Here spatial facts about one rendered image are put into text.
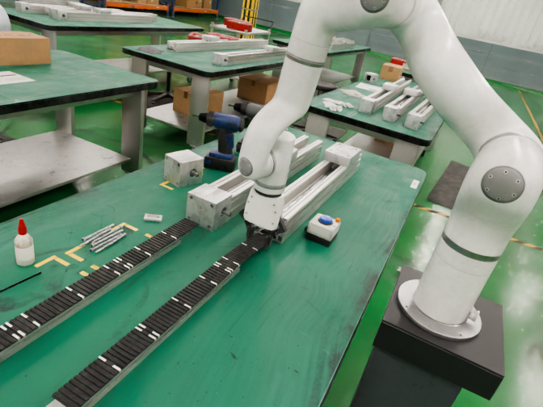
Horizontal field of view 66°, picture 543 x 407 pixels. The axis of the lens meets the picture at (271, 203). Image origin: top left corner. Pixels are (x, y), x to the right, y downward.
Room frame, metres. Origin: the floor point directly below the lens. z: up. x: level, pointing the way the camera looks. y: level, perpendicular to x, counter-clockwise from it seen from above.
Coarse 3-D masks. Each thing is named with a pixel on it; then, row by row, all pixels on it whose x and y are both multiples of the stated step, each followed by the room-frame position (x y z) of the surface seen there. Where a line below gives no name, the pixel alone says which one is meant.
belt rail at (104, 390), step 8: (232, 272) 0.85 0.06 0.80; (224, 280) 0.82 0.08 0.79; (216, 288) 0.78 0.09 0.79; (208, 296) 0.75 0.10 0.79; (200, 304) 0.72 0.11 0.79; (192, 312) 0.70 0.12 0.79; (184, 320) 0.67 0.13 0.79; (176, 328) 0.65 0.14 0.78; (160, 336) 0.60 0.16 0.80; (168, 336) 0.62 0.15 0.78; (152, 344) 0.58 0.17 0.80; (144, 352) 0.55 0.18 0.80; (136, 360) 0.54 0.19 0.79; (128, 368) 0.52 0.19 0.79; (120, 376) 0.50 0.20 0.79; (112, 384) 0.48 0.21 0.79; (104, 392) 0.47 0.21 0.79; (56, 400) 0.42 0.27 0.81; (96, 400) 0.45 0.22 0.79
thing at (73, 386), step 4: (72, 380) 0.46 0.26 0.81; (64, 384) 0.45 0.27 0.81; (68, 384) 0.45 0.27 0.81; (72, 384) 0.45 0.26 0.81; (76, 384) 0.45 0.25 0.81; (80, 384) 0.45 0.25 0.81; (68, 388) 0.44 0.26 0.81; (72, 388) 0.44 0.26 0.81; (76, 388) 0.45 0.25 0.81; (80, 388) 0.45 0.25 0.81; (84, 388) 0.45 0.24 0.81; (72, 392) 0.44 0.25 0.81; (76, 392) 0.44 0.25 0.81; (80, 392) 0.44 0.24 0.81; (84, 392) 0.44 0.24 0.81; (88, 392) 0.44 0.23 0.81; (92, 392) 0.44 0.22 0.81; (76, 396) 0.43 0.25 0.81; (80, 396) 0.43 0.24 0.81; (84, 396) 0.43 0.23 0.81; (88, 396) 0.44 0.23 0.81; (92, 396) 0.44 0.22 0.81; (84, 400) 0.43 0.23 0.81; (88, 400) 0.43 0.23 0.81
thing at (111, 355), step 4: (104, 352) 0.52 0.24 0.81; (108, 352) 0.53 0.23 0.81; (112, 352) 0.53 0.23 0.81; (104, 356) 0.52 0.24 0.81; (108, 356) 0.52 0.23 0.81; (112, 356) 0.52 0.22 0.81; (116, 356) 0.52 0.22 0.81; (120, 356) 0.52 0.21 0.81; (112, 360) 0.51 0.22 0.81; (116, 360) 0.51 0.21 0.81; (120, 360) 0.52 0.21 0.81; (124, 360) 0.52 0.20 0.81; (116, 364) 0.51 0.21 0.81; (120, 364) 0.51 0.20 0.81; (124, 364) 0.51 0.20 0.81
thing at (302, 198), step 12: (360, 156) 1.79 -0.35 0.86; (324, 168) 1.56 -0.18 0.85; (348, 168) 1.65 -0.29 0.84; (300, 180) 1.36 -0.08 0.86; (312, 180) 1.45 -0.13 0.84; (324, 180) 1.41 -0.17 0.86; (336, 180) 1.49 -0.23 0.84; (288, 192) 1.24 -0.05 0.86; (300, 192) 1.34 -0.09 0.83; (312, 192) 1.28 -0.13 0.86; (324, 192) 1.36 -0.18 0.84; (288, 204) 1.21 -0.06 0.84; (300, 204) 1.17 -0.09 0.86; (312, 204) 1.26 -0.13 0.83; (288, 216) 1.08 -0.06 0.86; (300, 216) 1.16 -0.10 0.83; (276, 228) 1.07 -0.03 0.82; (288, 228) 1.08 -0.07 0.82; (276, 240) 1.07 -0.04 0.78
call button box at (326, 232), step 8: (312, 224) 1.11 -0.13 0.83; (320, 224) 1.11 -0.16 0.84; (328, 224) 1.12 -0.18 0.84; (336, 224) 1.13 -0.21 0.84; (312, 232) 1.11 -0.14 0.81; (320, 232) 1.10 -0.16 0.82; (328, 232) 1.09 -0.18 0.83; (336, 232) 1.14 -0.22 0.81; (312, 240) 1.11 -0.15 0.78; (320, 240) 1.10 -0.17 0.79; (328, 240) 1.09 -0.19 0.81
